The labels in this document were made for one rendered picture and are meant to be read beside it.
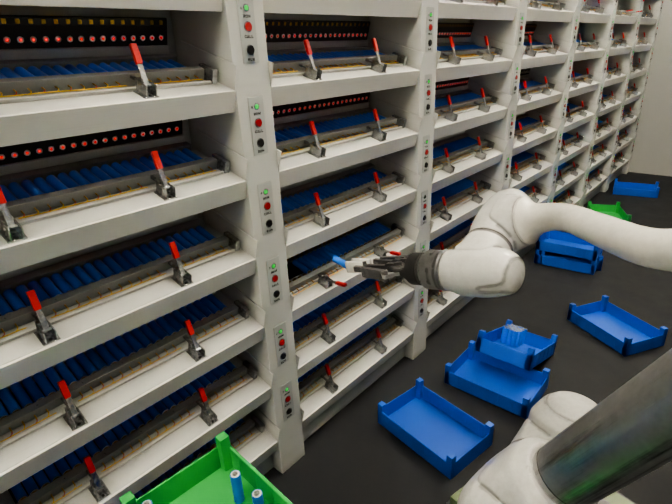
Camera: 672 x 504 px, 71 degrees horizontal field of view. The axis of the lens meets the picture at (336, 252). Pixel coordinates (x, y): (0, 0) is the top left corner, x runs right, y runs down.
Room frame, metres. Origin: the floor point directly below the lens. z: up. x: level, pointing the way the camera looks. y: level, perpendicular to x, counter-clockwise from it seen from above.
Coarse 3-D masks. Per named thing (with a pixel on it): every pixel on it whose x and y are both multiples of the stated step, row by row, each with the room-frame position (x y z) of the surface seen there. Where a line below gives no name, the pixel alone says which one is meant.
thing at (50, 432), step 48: (144, 336) 0.91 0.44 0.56; (192, 336) 0.90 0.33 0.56; (240, 336) 0.97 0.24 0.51; (48, 384) 0.76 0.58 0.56; (96, 384) 0.78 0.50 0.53; (144, 384) 0.80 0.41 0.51; (0, 432) 0.65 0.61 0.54; (48, 432) 0.67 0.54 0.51; (96, 432) 0.71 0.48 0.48; (0, 480) 0.59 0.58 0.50
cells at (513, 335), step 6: (510, 324) 1.65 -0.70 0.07; (504, 330) 1.58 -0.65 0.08; (510, 330) 1.57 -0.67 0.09; (516, 330) 1.56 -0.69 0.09; (522, 330) 1.58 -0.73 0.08; (504, 336) 1.57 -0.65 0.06; (510, 336) 1.56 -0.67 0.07; (516, 336) 1.55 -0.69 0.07; (522, 336) 1.58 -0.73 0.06; (504, 342) 1.57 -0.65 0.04; (510, 342) 1.56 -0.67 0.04; (516, 342) 1.55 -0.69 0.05; (522, 342) 1.59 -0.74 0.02
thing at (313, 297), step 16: (384, 224) 1.62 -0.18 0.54; (400, 224) 1.57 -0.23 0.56; (336, 240) 1.46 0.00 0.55; (400, 240) 1.52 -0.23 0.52; (368, 256) 1.40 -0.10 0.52; (304, 288) 1.19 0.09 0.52; (320, 288) 1.20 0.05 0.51; (336, 288) 1.22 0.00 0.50; (304, 304) 1.12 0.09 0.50; (320, 304) 1.18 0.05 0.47
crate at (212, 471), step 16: (224, 432) 0.69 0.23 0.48; (224, 448) 0.67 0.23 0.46; (192, 464) 0.64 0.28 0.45; (208, 464) 0.66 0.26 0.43; (224, 464) 0.67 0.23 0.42; (240, 464) 0.65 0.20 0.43; (176, 480) 0.62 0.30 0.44; (192, 480) 0.64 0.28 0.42; (208, 480) 0.65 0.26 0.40; (224, 480) 0.65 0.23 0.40; (256, 480) 0.62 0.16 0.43; (128, 496) 0.56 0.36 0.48; (144, 496) 0.58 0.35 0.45; (160, 496) 0.60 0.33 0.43; (176, 496) 0.61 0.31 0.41; (192, 496) 0.61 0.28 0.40; (208, 496) 0.61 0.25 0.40; (224, 496) 0.61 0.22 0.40; (272, 496) 0.58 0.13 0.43
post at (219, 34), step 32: (224, 0) 1.02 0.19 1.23; (256, 0) 1.07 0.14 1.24; (192, 32) 1.10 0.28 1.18; (224, 32) 1.03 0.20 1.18; (256, 32) 1.07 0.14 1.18; (256, 64) 1.06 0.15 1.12; (192, 128) 1.14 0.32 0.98; (224, 128) 1.05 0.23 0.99; (256, 160) 1.04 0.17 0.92; (256, 192) 1.03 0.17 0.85; (256, 224) 1.02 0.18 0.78; (256, 256) 1.02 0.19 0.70; (256, 288) 1.03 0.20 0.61; (288, 288) 1.08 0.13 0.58; (288, 320) 1.07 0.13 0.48; (256, 352) 1.05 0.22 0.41; (288, 352) 1.07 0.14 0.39; (288, 448) 1.04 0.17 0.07
